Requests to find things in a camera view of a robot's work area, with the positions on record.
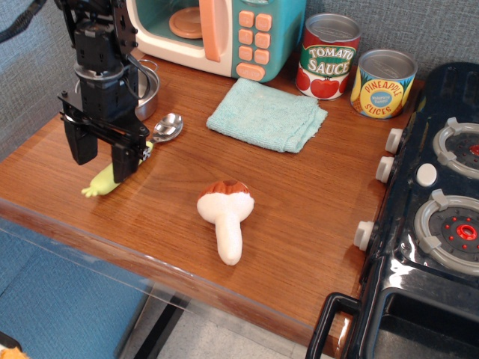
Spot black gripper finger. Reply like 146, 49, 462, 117
64, 122, 98, 165
112, 141, 145, 183

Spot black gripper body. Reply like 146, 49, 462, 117
58, 63, 149, 152

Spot spoon with green handle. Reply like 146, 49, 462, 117
81, 113, 183, 197

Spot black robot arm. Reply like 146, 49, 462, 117
58, 1, 149, 183

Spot plush mushroom toy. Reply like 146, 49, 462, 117
197, 179, 254, 266

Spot toy microwave teal cream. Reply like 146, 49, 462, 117
126, 1, 306, 82

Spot light blue folded cloth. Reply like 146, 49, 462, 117
207, 79, 328, 153

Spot orange plush toy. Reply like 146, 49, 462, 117
0, 348, 29, 359

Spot tomato sauce can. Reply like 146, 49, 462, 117
296, 13, 361, 99

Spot pineapple slices can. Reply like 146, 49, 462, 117
350, 49, 418, 119

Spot black toy stove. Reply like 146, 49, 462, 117
307, 62, 478, 358

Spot steel pot with handles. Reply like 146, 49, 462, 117
87, 59, 160, 121

